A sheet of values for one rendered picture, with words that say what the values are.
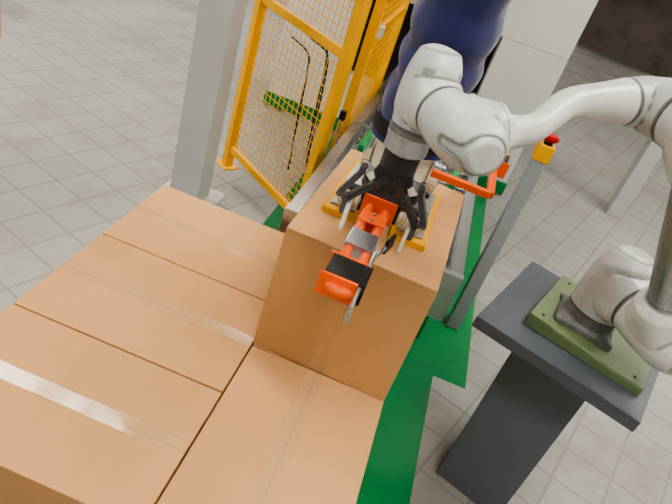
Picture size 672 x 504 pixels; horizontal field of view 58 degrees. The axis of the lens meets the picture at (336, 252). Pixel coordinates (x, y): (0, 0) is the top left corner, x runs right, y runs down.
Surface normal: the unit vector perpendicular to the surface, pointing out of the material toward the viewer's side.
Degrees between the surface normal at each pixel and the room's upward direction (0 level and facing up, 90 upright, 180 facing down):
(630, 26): 90
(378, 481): 0
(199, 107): 90
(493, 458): 90
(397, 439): 0
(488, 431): 90
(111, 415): 0
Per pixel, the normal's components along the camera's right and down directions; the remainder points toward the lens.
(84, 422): 0.29, -0.79
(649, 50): -0.57, 0.31
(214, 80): -0.25, 0.47
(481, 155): 0.15, 0.61
